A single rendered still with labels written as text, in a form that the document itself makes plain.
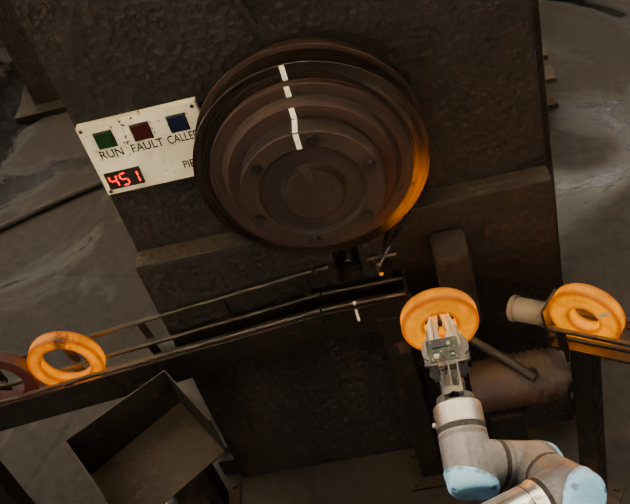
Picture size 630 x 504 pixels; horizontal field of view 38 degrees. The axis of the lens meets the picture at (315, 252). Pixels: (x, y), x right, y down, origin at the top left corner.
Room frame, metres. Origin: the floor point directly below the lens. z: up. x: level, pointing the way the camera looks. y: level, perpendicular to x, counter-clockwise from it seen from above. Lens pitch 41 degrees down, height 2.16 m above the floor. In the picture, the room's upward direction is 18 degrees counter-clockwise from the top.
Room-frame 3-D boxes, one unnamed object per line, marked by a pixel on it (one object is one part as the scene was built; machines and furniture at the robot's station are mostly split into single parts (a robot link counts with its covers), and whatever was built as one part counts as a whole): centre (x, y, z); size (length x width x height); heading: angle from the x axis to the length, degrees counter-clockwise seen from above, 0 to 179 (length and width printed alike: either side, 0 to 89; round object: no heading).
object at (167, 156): (1.67, 0.26, 1.15); 0.26 x 0.02 x 0.18; 80
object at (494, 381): (1.31, -0.35, 0.27); 0.22 x 0.13 x 0.53; 80
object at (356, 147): (1.41, -0.04, 1.11); 0.28 x 0.06 x 0.28; 80
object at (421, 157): (1.50, -0.05, 1.11); 0.47 x 0.06 x 0.47; 80
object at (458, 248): (1.48, -0.29, 0.68); 0.11 x 0.08 x 0.24; 170
